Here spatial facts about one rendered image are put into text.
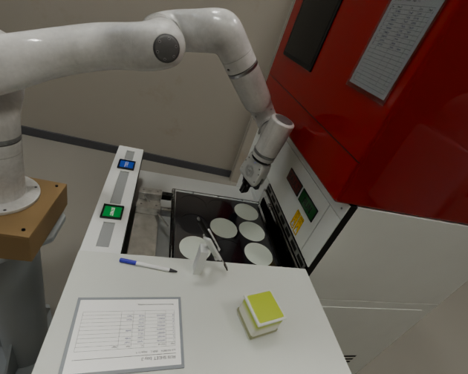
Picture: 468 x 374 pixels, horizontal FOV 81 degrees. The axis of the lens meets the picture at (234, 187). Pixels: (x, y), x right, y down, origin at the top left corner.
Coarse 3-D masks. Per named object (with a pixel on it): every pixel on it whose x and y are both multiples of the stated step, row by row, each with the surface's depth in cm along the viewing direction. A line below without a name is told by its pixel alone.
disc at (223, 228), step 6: (216, 222) 99; (222, 222) 100; (228, 222) 101; (216, 228) 97; (222, 228) 98; (228, 228) 99; (234, 228) 100; (222, 234) 95; (228, 234) 96; (234, 234) 97
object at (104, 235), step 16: (112, 176) 93; (128, 176) 95; (112, 192) 86; (128, 192) 88; (96, 208) 79; (128, 208) 83; (96, 224) 74; (112, 224) 76; (96, 240) 70; (112, 240) 71
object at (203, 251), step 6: (204, 234) 65; (204, 240) 65; (210, 240) 63; (204, 246) 67; (210, 246) 65; (198, 252) 68; (204, 252) 66; (216, 252) 66; (198, 258) 67; (204, 258) 67; (216, 258) 68; (198, 264) 68; (198, 270) 69
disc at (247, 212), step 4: (240, 204) 113; (244, 204) 114; (236, 208) 110; (240, 208) 111; (244, 208) 112; (248, 208) 112; (252, 208) 113; (236, 212) 107; (240, 212) 108; (244, 212) 109; (248, 212) 110; (252, 212) 111; (256, 212) 112; (240, 216) 106; (244, 216) 107; (248, 216) 108; (252, 216) 109; (256, 216) 110
